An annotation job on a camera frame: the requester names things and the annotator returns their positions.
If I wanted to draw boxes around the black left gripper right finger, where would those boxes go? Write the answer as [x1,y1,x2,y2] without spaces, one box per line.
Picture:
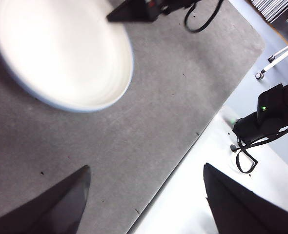
[203,162,288,234]

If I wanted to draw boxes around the grey ribbed panel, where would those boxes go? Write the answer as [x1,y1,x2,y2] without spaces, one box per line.
[250,0,288,24]

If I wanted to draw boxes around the black camera device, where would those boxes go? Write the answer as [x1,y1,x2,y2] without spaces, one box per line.
[106,0,200,23]

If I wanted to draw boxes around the white round plate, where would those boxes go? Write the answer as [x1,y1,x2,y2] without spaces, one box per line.
[0,0,134,110]

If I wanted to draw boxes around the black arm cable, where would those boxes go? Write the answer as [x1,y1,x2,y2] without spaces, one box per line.
[235,121,288,174]

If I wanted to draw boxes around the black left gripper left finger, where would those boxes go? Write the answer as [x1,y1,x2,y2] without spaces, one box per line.
[0,165,91,234]

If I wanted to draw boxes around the black device cable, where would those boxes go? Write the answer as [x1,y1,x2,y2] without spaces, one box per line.
[184,0,225,34]

